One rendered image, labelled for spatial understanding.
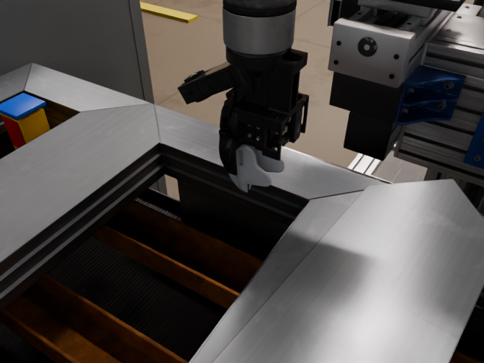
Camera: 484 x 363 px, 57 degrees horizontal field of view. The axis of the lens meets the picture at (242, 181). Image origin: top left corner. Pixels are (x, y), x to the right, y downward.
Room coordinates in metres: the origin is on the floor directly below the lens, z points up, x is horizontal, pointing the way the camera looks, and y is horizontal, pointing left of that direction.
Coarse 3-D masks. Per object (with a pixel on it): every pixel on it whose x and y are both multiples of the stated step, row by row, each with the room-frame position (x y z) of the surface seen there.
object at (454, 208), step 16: (384, 192) 0.46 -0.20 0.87; (400, 192) 0.46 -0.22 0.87; (416, 192) 0.46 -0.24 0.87; (432, 192) 0.46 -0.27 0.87; (448, 192) 0.46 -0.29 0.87; (432, 208) 0.43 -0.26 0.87; (448, 208) 0.43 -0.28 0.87; (464, 208) 0.43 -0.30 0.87; (464, 224) 0.40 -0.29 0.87; (480, 224) 0.40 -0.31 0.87
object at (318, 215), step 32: (32, 96) 0.75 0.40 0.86; (0, 128) 0.69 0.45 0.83; (160, 160) 0.57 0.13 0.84; (192, 160) 0.55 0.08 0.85; (96, 192) 0.47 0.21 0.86; (128, 192) 0.50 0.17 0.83; (224, 192) 0.51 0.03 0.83; (256, 192) 0.49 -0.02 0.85; (288, 192) 0.47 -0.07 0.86; (352, 192) 0.47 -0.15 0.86; (64, 224) 0.42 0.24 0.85; (96, 224) 0.44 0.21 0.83; (288, 224) 0.45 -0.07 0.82; (320, 224) 0.40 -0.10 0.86; (32, 256) 0.36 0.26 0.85; (64, 256) 0.39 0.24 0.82; (288, 256) 0.35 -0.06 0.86; (0, 288) 0.32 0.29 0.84; (256, 288) 0.30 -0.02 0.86; (224, 320) 0.26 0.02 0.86
